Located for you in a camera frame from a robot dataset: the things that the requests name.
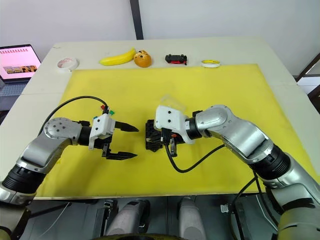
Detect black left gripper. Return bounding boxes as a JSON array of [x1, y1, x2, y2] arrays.
[[95, 120, 140, 161]]

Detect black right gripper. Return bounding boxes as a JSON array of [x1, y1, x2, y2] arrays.
[[145, 127, 188, 158]]

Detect clear plastic fuse box cover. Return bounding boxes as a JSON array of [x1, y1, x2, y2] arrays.
[[159, 93, 187, 113]]

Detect yellow foam mat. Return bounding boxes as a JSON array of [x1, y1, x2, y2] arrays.
[[36, 62, 320, 200]]

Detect grey rounded robot leg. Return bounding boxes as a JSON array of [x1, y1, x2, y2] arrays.
[[177, 196, 207, 240], [106, 198, 151, 237]]

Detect yellow banana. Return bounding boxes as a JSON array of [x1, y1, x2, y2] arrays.
[[99, 47, 137, 67]]

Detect orange muffin with dark chips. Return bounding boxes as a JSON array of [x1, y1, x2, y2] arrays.
[[133, 49, 152, 68]]

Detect black and red toy car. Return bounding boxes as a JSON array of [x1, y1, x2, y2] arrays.
[[164, 52, 189, 66]]

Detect yellow tape roll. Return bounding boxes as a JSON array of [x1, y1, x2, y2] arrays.
[[200, 59, 222, 69]]

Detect white tape roll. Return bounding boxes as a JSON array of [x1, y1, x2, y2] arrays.
[[56, 56, 80, 73]]

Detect black vertical pole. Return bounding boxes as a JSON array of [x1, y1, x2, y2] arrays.
[[129, 0, 145, 40]]

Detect open laptop with pink screen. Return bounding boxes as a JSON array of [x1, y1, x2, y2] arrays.
[[0, 44, 42, 98]]

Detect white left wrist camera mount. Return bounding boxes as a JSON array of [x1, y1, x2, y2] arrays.
[[88, 115, 116, 151]]

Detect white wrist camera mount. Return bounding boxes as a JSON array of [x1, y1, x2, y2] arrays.
[[88, 115, 116, 151], [154, 105, 196, 145]]

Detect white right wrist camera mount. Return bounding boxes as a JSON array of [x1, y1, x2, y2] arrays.
[[154, 105, 196, 145]]

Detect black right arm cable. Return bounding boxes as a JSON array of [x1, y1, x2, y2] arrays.
[[163, 139, 226, 174]]

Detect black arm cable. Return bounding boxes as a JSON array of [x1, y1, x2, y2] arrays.
[[163, 139, 226, 174], [38, 95, 111, 137]]

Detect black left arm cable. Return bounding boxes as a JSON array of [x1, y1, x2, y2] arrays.
[[38, 95, 111, 137]]

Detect black metal table bracket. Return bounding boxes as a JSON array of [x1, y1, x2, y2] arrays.
[[96, 199, 118, 237]]

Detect thin white wire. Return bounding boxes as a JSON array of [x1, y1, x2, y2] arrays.
[[47, 201, 71, 236]]

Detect black robot body cables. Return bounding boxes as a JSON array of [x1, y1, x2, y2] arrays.
[[231, 169, 280, 240]]

